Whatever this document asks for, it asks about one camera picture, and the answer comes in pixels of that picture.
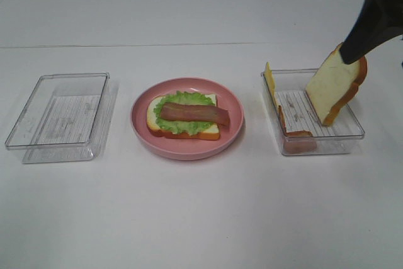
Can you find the yellow cheese slice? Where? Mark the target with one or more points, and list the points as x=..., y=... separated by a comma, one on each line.
x=268, y=76

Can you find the pink round plate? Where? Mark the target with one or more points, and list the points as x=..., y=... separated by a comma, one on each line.
x=187, y=149

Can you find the green lettuce leaf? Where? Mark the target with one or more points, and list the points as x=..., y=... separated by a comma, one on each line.
x=179, y=127

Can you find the clear plastic tray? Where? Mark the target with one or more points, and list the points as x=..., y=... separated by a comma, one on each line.
x=65, y=119
x=339, y=138

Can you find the tray bacon strip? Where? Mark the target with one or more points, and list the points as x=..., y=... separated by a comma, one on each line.
x=296, y=142
x=195, y=113

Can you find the round-top bread slice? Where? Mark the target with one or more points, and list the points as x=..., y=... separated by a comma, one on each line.
x=334, y=84

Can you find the right clear plastic tray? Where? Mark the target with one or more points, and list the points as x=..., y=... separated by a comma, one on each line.
x=339, y=138

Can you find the left clear plastic tray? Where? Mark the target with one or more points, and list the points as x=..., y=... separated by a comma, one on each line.
x=65, y=119

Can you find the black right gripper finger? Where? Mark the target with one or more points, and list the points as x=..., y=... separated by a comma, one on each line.
x=378, y=22

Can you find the square white bread slice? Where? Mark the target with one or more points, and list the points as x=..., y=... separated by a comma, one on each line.
x=151, y=117

